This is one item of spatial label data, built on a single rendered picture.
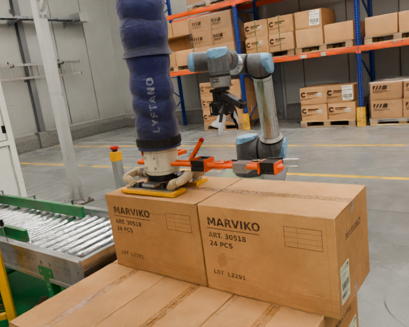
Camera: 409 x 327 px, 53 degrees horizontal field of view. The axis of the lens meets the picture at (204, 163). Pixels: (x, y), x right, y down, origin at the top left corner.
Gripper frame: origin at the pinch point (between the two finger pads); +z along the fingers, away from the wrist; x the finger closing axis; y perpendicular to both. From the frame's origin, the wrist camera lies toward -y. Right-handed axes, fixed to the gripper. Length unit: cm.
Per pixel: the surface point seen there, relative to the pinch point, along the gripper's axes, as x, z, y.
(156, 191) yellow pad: 14.9, 25.0, 35.8
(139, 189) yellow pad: 15, 25, 47
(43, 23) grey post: -169, -109, 360
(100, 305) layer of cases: 51, 67, 46
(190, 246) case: 19, 49, 16
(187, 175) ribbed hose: 6.3, 18.8, 22.9
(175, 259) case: 19, 57, 27
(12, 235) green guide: 20, 64, 173
